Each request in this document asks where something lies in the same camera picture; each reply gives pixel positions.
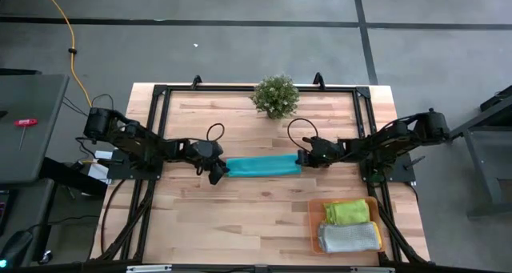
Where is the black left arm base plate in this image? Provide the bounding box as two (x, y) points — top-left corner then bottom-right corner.
(106, 148), (166, 181)

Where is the yellow microfiber towel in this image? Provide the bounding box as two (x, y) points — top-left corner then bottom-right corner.
(370, 220), (384, 250)

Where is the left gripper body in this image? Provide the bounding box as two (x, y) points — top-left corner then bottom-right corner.
(186, 139), (226, 172)

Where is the black metal stand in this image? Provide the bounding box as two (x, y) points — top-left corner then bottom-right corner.
(442, 84), (512, 222)

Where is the black aluminium rig frame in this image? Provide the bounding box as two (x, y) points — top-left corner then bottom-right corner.
(90, 72), (431, 266)

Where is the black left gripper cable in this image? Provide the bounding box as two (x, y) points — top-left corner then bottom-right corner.
(206, 122), (226, 143)

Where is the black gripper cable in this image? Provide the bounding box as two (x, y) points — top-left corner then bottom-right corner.
(286, 117), (320, 152)
(206, 122), (226, 143)

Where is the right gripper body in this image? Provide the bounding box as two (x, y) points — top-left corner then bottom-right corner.
(295, 136), (346, 169)

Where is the small potted artificial plant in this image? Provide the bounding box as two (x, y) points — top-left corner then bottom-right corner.
(250, 74), (300, 121)

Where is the grey waffle-weave towel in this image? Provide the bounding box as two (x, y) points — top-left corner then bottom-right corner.
(318, 221), (381, 254)

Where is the dark grey desk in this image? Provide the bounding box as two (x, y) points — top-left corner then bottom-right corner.
(0, 73), (70, 186)

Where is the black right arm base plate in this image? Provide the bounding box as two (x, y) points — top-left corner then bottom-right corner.
(358, 151), (417, 185)

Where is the yellow extension cable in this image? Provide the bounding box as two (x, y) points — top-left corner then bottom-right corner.
(38, 0), (94, 108)

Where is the orange translucent plastic bin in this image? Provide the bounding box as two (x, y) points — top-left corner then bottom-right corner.
(306, 195), (386, 255)

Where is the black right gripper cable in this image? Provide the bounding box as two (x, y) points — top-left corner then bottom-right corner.
(286, 117), (320, 152)

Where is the black rounded device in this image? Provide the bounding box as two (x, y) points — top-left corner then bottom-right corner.
(0, 227), (35, 268)

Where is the green microfiber towel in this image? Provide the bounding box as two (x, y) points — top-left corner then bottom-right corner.
(322, 198), (371, 227)

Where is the teal microfiber towel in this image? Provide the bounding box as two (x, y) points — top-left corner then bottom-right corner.
(225, 153), (303, 179)

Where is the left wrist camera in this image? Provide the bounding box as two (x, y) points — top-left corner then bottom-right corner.
(207, 163), (230, 186)

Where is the red-handled hex key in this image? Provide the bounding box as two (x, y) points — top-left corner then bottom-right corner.
(14, 118), (40, 151)

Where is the white paper sheet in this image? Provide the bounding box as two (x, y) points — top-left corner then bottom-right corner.
(87, 151), (114, 184)

